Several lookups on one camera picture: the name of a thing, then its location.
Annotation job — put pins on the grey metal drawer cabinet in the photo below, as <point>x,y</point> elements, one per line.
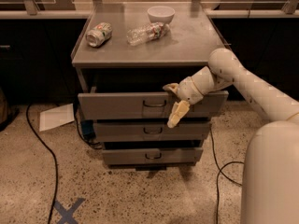
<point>119,67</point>

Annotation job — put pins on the grey middle drawer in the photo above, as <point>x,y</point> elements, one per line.
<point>149,131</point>

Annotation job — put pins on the grey bottom drawer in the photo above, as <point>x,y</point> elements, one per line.
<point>152,156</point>

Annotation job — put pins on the grey top drawer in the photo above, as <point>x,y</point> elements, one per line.
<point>146,105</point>

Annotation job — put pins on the clear plastic water bottle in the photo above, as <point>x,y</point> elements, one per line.
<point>147,33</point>

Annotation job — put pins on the grey drawer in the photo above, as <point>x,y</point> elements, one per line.
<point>152,156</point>
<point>149,131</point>
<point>146,105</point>

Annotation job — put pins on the blue tape cross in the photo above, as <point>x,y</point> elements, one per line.
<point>67,215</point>

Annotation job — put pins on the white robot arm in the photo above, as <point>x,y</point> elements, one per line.
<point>270,185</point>

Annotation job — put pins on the white bowl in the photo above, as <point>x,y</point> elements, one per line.
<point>161,14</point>

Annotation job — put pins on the crushed soda can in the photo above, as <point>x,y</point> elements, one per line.
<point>99,34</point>

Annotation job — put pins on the white paper sheet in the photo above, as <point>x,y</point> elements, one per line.
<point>56,117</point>

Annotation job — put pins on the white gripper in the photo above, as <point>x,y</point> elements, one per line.
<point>189,91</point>

